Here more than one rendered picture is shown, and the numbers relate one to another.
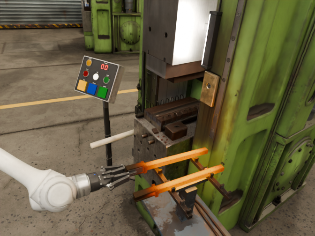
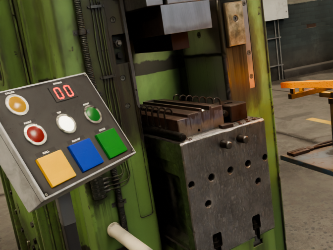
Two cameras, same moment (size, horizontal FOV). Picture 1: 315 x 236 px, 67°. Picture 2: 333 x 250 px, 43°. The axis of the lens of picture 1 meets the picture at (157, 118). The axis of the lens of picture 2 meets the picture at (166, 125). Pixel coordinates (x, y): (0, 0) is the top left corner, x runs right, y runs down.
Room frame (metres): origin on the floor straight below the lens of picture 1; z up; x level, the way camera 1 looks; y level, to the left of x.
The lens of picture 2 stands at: (1.27, 1.50, 1.28)
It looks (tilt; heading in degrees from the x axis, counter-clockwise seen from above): 12 degrees down; 277
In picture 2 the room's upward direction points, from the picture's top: 9 degrees counter-clockwise
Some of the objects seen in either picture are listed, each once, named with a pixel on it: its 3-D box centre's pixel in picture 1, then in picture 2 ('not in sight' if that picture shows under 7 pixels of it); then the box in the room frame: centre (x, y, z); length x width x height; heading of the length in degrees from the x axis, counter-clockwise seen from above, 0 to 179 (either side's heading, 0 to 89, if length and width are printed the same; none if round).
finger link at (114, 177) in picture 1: (116, 177); not in sight; (0.72, 0.15, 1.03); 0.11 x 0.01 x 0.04; 116
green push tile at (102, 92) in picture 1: (102, 92); (110, 144); (1.57, 0.41, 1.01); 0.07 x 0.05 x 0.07; 62
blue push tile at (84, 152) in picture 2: (92, 89); (84, 155); (1.61, 0.50, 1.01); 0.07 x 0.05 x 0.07; 62
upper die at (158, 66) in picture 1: (183, 61); (156, 23); (1.46, -0.13, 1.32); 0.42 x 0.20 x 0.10; 127
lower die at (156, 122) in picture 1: (176, 111); (170, 115); (1.46, -0.13, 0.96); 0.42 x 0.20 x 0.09; 127
